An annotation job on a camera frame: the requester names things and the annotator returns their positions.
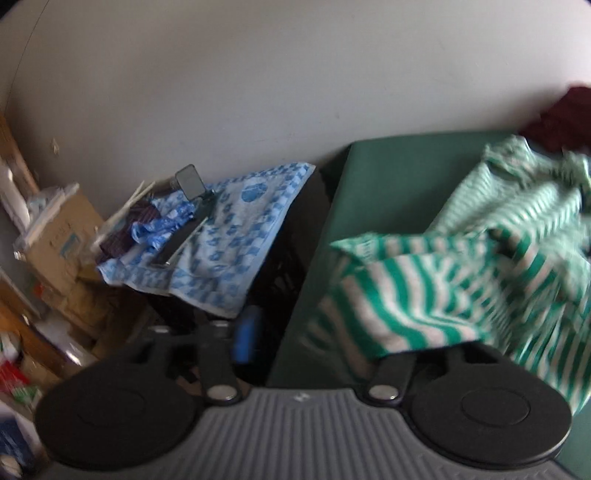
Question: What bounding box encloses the blue white patterned towel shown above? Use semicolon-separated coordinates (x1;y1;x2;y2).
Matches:
97;163;315;318

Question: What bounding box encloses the brown cardboard box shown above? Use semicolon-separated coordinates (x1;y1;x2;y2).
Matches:
14;183;103;295

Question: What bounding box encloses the green bed sheet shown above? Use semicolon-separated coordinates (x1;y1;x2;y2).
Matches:
270;132;590;479

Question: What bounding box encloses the green white striped garment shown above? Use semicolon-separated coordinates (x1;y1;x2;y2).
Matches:
301;136;590;412

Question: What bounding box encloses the black bar on towel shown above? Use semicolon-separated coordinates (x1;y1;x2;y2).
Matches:
150;217;207;268

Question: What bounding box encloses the black phone on stand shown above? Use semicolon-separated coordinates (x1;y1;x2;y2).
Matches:
174;164;206;201

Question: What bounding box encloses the dark red garment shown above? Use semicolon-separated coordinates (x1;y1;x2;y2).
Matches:
519;85;591;154

